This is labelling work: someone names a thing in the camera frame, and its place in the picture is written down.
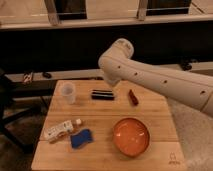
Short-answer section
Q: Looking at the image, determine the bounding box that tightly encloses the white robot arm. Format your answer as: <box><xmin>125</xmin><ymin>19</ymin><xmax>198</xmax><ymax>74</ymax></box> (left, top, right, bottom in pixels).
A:
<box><xmin>98</xmin><ymin>38</ymin><xmax>213</xmax><ymax>117</ymax></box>

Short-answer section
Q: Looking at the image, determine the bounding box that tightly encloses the black rectangular case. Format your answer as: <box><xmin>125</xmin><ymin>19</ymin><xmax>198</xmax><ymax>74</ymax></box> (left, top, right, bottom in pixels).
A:
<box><xmin>91</xmin><ymin>90</ymin><xmax>115</xmax><ymax>100</ymax></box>

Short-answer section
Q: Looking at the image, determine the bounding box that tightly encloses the small red brown object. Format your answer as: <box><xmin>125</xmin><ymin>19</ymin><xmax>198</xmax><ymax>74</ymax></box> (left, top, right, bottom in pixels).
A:
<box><xmin>128</xmin><ymin>89</ymin><xmax>139</xmax><ymax>106</ymax></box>

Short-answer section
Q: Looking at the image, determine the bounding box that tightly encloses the orange bowl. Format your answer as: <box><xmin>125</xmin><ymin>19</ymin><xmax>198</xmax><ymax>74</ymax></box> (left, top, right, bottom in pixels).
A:
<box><xmin>112</xmin><ymin>118</ymin><xmax>150</xmax><ymax>157</ymax></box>

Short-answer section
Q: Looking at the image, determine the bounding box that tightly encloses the blue sponge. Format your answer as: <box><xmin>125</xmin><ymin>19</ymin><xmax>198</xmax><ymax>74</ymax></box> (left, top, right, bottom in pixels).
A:
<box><xmin>70</xmin><ymin>129</ymin><xmax>93</xmax><ymax>149</ymax></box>

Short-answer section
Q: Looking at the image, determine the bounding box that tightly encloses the small black object on ledge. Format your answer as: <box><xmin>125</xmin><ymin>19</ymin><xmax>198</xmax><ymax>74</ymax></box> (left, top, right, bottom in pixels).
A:
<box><xmin>42</xmin><ymin>72</ymin><xmax>52</xmax><ymax>79</ymax></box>

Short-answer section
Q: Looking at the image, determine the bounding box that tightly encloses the red white object on ledge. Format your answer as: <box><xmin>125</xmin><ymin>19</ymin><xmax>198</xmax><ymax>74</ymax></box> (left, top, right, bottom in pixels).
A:
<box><xmin>22</xmin><ymin>71</ymin><xmax>34</xmax><ymax>84</ymax></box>

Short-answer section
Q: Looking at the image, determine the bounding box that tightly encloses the black clamp on ledge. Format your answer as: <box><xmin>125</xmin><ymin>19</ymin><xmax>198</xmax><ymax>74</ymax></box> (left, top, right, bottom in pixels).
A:
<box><xmin>179</xmin><ymin>59</ymin><xmax>197</xmax><ymax>71</ymax></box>

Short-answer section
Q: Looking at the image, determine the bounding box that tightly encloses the black chair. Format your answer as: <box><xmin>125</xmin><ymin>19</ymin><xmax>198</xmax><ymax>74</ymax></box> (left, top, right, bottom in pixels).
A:
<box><xmin>0</xmin><ymin>68</ymin><xmax>51</xmax><ymax>154</ymax></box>

